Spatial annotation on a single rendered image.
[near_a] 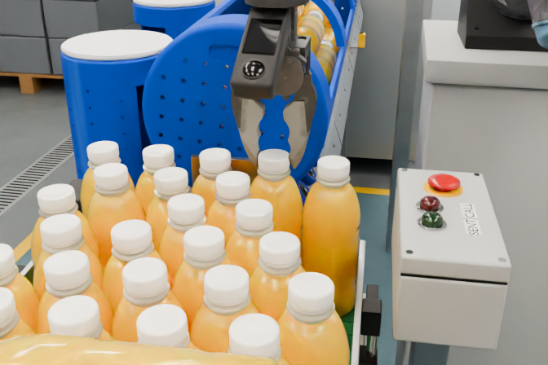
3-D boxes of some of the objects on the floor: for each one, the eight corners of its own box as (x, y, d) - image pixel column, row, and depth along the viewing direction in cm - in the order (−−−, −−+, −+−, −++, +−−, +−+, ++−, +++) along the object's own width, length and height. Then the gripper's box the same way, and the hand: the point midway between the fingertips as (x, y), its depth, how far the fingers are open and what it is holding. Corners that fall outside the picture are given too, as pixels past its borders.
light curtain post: (399, 244, 267) (444, -223, 197) (399, 252, 262) (445, -227, 192) (385, 244, 268) (424, -223, 198) (385, 251, 263) (425, -226, 193)
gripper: (330, -16, 75) (325, 149, 84) (236, -18, 77) (240, 144, 86) (324, -3, 67) (319, 178, 76) (218, -6, 69) (226, 171, 78)
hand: (273, 160), depth 78 cm, fingers closed on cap, 4 cm apart
